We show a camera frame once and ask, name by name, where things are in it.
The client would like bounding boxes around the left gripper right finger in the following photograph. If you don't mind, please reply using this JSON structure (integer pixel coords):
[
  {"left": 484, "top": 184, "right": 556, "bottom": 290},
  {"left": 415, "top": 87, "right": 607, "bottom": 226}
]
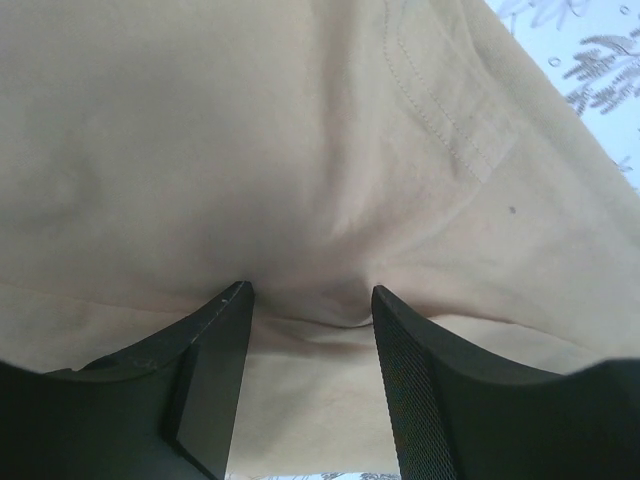
[{"left": 371, "top": 286, "right": 639, "bottom": 480}]

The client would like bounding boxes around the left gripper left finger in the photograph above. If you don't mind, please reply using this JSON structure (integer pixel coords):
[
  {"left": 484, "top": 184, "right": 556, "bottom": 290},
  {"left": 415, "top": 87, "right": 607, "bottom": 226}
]
[{"left": 1, "top": 282, "right": 254, "bottom": 479}]

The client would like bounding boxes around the beige t shirt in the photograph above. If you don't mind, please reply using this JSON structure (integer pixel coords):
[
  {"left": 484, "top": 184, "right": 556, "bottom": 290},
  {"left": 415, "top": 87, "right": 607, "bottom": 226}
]
[{"left": 1, "top": 1, "right": 639, "bottom": 478}]

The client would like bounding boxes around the floral table mat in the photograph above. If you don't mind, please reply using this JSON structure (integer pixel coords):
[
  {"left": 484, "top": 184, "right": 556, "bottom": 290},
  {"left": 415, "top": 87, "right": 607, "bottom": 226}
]
[{"left": 228, "top": 1, "right": 639, "bottom": 479}]

